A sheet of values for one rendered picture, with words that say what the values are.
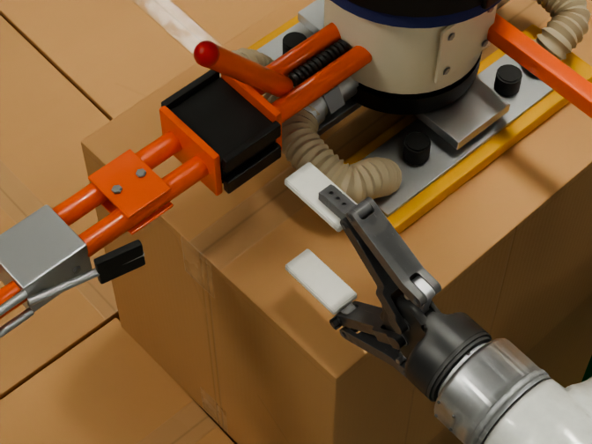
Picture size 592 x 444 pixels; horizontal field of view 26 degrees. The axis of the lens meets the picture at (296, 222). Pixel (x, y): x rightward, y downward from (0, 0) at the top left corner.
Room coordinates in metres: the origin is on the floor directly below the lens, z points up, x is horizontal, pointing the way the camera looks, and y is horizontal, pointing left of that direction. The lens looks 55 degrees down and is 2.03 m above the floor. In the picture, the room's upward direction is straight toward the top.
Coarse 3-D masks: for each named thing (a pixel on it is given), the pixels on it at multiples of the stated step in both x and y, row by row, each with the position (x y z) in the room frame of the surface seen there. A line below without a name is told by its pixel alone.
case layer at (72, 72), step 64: (0, 0) 1.48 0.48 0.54; (64, 0) 1.48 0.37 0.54; (128, 0) 1.48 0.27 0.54; (192, 0) 1.48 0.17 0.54; (256, 0) 1.48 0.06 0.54; (0, 64) 1.34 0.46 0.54; (64, 64) 1.34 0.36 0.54; (128, 64) 1.34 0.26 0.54; (192, 64) 1.34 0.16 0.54; (0, 128) 1.21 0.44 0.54; (64, 128) 1.21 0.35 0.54; (0, 192) 1.09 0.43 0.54; (64, 192) 1.09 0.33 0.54; (0, 320) 0.88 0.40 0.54; (64, 320) 0.88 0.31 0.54; (576, 320) 0.92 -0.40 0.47; (0, 384) 0.78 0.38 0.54; (64, 384) 0.78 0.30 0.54; (128, 384) 0.78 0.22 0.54
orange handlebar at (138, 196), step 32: (320, 32) 0.90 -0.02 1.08; (512, 32) 0.90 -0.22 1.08; (288, 64) 0.85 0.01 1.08; (352, 64) 0.86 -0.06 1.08; (544, 64) 0.85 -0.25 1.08; (288, 96) 0.81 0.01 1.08; (320, 96) 0.82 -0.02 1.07; (576, 96) 0.82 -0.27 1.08; (128, 160) 0.73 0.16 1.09; (160, 160) 0.74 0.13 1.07; (192, 160) 0.73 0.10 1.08; (96, 192) 0.70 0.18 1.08; (128, 192) 0.69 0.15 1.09; (160, 192) 0.69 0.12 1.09; (96, 224) 0.66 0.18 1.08; (128, 224) 0.67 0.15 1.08
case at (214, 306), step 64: (512, 0) 1.08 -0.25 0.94; (128, 128) 0.89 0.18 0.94; (384, 128) 0.89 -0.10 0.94; (576, 128) 0.89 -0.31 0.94; (192, 192) 0.80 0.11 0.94; (256, 192) 0.80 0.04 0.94; (512, 192) 0.80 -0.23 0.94; (576, 192) 0.83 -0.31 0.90; (192, 256) 0.73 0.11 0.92; (256, 256) 0.72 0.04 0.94; (320, 256) 0.72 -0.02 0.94; (448, 256) 0.72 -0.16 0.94; (512, 256) 0.76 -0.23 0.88; (576, 256) 0.86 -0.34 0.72; (128, 320) 0.85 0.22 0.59; (192, 320) 0.74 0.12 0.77; (256, 320) 0.66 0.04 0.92; (320, 320) 0.64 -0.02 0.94; (512, 320) 0.79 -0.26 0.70; (192, 384) 0.76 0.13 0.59; (256, 384) 0.66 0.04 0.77; (320, 384) 0.59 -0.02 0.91; (384, 384) 0.63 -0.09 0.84
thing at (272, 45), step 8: (296, 16) 1.04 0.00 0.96; (288, 24) 1.02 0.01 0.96; (296, 24) 1.02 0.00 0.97; (272, 32) 1.01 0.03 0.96; (280, 32) 1.01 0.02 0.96; (288, 32) 1.01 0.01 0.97; (296, 32) 0.98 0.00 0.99; (304, 32) 1.01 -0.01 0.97; (312, 32) 1.01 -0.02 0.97; (264, 40) 1.00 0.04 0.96; (272, 40) 0.99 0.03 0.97; (280, 40) 0.99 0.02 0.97; (288, 40) 0.97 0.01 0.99; (296, 40) 0.97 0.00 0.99; (304, 40) 0.97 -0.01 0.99; (248, 48) 0.98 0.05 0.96; (256, 48) 0.98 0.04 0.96; (264, 48) 0.98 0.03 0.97; (272, 48) 0.98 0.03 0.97; (280, 48) 0.98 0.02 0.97; (288, 48) 0.96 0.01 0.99; (272, 56) 0.97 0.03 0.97
